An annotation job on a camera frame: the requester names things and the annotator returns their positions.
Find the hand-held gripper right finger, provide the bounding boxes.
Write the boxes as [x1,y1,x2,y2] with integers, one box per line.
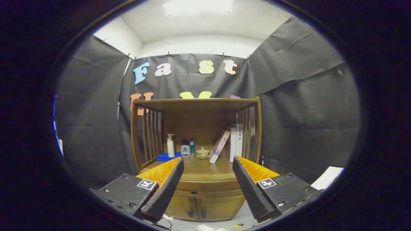
[232,156,325,223]

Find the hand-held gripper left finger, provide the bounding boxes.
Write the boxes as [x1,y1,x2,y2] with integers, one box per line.
[90,157,184,224]

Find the wooden drawer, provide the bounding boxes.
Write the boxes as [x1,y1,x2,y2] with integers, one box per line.
[173,180,244,199]

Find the wooden cabinet door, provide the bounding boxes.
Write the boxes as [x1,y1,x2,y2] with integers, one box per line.
[165,196,197,222]
[196,194,246,222]

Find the wooden countertop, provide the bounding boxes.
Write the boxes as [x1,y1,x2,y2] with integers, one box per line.
[140,151,257,182]

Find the wooden cabinet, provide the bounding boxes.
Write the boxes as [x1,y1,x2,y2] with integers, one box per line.
[130,97,262,222]

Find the blue cloth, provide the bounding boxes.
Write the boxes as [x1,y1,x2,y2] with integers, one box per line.
[156,152,182,162]

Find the white pump bottle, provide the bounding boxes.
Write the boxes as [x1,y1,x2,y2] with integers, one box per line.
[167,134,175,158]

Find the white book plain spine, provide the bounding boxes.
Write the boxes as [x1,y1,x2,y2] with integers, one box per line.
[230,126,237,162]

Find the white book black lettering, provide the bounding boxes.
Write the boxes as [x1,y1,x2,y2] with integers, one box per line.
[235,124,244,158]

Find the dark patterned book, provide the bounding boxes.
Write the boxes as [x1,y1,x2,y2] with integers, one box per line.
[225,127,232,161]

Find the purple and white book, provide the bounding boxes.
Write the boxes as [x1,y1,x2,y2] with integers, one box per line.
[209,130,231,164]

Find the white machine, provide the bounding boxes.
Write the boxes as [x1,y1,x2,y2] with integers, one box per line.
[311,166,345,190]

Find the floor cables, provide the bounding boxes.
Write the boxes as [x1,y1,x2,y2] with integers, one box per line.
[159,213,175,230]

